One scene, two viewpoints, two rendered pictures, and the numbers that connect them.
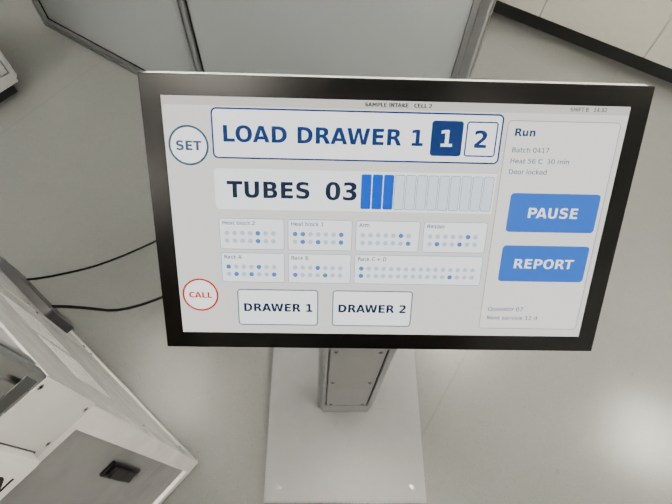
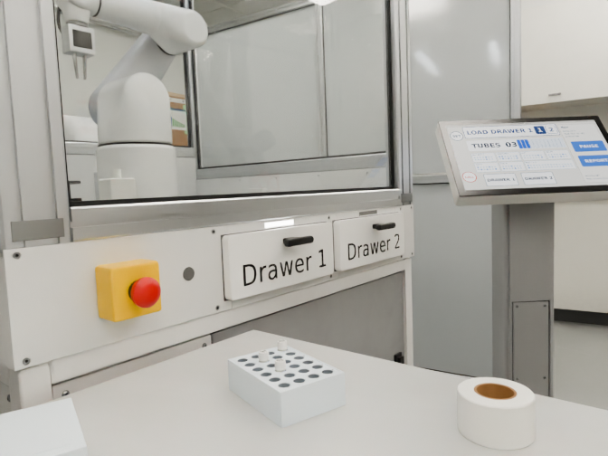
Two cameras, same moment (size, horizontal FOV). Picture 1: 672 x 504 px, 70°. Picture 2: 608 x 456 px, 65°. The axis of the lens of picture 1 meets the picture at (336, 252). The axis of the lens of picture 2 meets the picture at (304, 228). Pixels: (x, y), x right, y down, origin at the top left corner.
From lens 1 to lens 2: 1.44 m
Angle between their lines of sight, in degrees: 56
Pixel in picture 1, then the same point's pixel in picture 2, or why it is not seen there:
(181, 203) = (457, 150)
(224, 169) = (470, 141)
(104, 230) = not seen: hidden behind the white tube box
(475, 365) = not seen: outside the picture
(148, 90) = (441, 125)
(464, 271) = (567, 164)
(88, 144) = not seen: hidden behind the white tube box
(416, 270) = (549, 165)
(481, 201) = (561, 144)
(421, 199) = (539, 145)
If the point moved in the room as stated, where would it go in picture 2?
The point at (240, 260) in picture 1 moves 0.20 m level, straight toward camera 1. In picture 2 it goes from (481, 165) to (535, 160)
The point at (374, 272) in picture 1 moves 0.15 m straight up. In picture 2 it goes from (534, 166) to (534, 115)
